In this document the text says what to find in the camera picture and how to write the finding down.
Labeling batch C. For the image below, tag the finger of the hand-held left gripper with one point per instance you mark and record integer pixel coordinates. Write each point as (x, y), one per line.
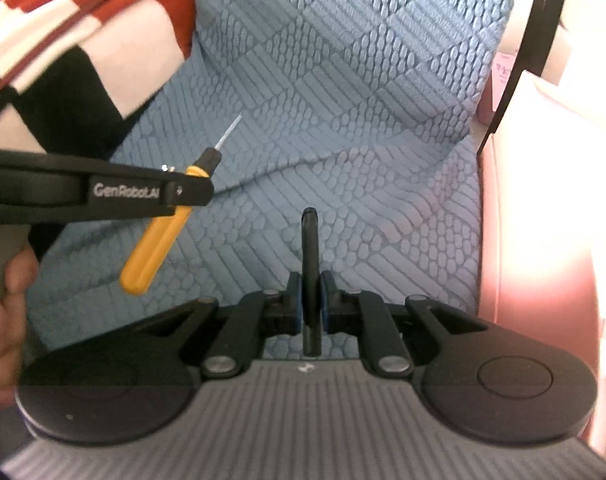
(190, 190)

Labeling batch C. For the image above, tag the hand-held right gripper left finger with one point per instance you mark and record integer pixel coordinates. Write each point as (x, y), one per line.
(294, 310)

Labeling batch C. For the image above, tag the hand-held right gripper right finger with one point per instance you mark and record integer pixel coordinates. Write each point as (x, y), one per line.
(328, 307)

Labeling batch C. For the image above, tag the black slim rod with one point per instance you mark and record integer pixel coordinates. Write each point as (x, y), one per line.
(311, 260)

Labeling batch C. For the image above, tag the pink cardboard box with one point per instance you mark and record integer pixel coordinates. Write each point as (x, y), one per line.
(543, 260)

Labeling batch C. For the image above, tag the person's left hand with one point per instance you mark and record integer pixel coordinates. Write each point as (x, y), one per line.
(3, 340)

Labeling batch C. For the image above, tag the red white printed blanket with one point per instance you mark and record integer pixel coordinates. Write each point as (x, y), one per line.
(68, 45)

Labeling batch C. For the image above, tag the blue textured cushion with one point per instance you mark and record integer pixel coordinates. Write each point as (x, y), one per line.
(343, 125)

